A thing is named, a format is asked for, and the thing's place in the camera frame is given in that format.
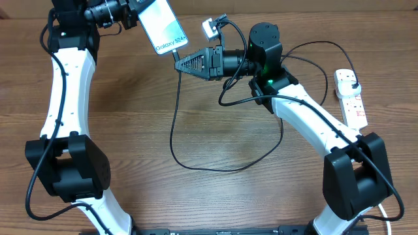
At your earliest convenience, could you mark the white power strip cord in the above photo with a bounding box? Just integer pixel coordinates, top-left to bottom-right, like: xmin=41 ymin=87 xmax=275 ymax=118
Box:
xmin=378 ymin=202 xmax=393 ymax=235

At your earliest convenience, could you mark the blue screen smartphone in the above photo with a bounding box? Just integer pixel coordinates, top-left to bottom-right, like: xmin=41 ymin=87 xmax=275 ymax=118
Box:
xmin=138 ymin=0 xmax=188 ymax=55

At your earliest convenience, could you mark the white power strip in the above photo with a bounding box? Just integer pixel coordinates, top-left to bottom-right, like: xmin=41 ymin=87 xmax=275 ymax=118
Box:
xmin=334 ymin=69 xmax=368 ymax=131

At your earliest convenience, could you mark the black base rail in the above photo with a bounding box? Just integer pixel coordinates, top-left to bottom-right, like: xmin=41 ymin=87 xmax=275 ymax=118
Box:
xmin=137 ymin=224 xmax=370 ymax=235

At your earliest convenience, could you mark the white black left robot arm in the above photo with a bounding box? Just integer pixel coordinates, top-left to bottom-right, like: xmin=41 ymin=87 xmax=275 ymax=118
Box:
xmin=25 ymin=0 xmax=150 ymax=234

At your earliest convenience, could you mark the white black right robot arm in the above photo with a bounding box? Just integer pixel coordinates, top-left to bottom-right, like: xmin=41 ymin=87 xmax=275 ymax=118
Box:
xmin=174 ymin=22 xmax=396 ymax=234

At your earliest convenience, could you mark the black charger cable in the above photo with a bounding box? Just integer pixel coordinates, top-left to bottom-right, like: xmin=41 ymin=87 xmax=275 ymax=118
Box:
xmin=169 ymin=40 xmax=360 ymax=173

